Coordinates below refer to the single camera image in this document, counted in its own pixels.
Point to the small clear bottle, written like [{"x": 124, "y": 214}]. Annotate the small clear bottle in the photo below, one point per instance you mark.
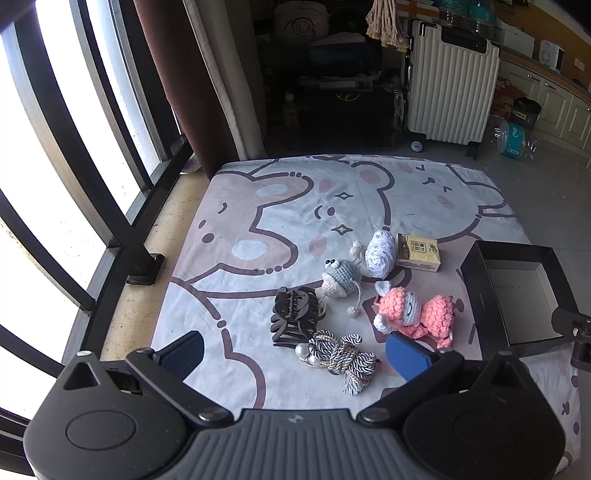
[{"x": 289, "y": 110}]

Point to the cream kitchen cabinets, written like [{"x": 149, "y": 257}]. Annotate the cream kitchen cabinets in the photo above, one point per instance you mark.
[{"x": 558, "y": 104}]

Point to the red cardboard carton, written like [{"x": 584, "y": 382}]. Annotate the red cardboard carton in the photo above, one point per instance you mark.
[{"x": 502, "y": 97}]

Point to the white countertop appliance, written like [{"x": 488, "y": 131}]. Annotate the white countertop appliance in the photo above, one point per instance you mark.
[{"x": 551, "y": 55}]

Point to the large teal label water bottle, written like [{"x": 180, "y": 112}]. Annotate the large teal label water bottle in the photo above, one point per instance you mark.
[{"x": 512, "y": 138}]

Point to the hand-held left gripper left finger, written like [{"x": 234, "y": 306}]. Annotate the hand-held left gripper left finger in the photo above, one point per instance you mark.
[{"x": 184, "y": 353}]

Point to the dark blue bag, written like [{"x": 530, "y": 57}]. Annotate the dark blue bag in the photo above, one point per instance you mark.
[{"x": 346, "y": 57}]

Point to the black window railing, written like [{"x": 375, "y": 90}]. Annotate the black window railing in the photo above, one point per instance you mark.
[{"x": 55, "y": 138}]

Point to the pink bag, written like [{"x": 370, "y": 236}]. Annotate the pink bag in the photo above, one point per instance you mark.
[{"x": 295, "y": 25}]

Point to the yellow tissue packet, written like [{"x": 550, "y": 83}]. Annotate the yellow tissue packet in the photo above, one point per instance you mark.
[{"x": 420, "y": 254}]

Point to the grey crochet doll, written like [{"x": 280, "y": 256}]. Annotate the grey crochet doll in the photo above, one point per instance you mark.
[{"x": 341, "y": 277}]

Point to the pink crochet doll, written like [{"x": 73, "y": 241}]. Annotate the pink crochet doll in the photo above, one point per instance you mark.
[{"x": 415, "y": 314}]

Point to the black hair claw clip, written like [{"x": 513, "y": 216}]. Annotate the black hair claw clip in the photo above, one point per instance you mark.
[{"x": 295, "y": 318}]

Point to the black cardboard box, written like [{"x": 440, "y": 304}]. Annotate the black cardboard box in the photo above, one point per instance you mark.
[{"x": 517, "y": 295}]

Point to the white ribbed suitcase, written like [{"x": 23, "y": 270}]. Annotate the white ribbed suitcase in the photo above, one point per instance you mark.
[{"x": 450, "y": 87}]

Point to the beige curtain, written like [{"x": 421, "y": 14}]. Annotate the beige curtain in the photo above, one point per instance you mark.
[{"x": 231, "y": 69}]

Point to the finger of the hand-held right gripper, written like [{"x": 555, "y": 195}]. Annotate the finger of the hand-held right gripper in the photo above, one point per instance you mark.
[{"x": 570, "y": 323}]

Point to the white crochet pouch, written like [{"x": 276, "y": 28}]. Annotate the white crochet pouch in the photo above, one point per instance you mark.
[{"x": 381, "y": 254}]

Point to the cartoon bear printed bed sheet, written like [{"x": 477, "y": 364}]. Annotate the cartoon bear printed bed sheet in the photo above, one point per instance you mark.
[{"x": 286, "y": 230}]

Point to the brown curtain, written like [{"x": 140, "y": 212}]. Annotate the brown curtain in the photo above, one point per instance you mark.
[{"x": 184, "y": 83}]

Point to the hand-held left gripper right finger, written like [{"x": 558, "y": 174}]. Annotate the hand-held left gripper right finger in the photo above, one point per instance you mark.
[{"x": 408, "y": 357}]

